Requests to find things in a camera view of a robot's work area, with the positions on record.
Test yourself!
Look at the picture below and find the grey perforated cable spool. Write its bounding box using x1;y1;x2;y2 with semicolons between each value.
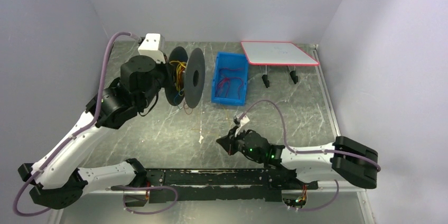
165;46;206;108

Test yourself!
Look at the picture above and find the black board foot right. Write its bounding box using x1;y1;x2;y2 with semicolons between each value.
290;70;298;84

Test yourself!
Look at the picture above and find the blue plastic bin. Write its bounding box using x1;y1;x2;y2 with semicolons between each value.
211;51;249;106

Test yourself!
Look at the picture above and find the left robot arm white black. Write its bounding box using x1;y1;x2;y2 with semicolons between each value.
18;55;173;209

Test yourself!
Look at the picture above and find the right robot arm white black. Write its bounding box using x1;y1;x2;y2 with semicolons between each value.
216;130;380;189

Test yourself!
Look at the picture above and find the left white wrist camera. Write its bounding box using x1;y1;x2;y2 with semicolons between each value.
137;33;165;64

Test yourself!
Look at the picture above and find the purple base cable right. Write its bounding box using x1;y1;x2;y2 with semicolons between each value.
287;180;340;213

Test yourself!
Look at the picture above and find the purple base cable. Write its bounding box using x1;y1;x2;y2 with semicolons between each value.
122;185;179;216
287;180;340;213

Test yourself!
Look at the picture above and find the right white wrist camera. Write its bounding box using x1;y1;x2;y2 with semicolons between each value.
234;114;250;137

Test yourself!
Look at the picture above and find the black board foot left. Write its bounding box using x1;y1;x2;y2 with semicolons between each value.
262;74;270;88

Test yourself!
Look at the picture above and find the cable bundle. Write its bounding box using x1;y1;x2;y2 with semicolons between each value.
171;60;194;116

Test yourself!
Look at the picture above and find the black board foot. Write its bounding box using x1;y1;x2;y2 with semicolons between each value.
290;70;298;84
262;74;270;88

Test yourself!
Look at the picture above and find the red cable in bin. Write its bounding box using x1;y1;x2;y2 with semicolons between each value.
215;68;245;99

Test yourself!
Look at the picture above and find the white board red rim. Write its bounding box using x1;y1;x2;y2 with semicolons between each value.
240;41;320;66

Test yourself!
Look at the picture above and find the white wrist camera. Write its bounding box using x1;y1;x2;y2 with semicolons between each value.
137;33;165;64
234;114;250;137

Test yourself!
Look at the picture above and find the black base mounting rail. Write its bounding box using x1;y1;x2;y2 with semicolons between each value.
129;168;318;203

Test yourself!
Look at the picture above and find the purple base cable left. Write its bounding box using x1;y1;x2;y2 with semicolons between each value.
122;185;179;216

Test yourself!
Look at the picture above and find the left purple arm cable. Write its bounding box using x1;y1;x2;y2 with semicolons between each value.
12;31;143;218

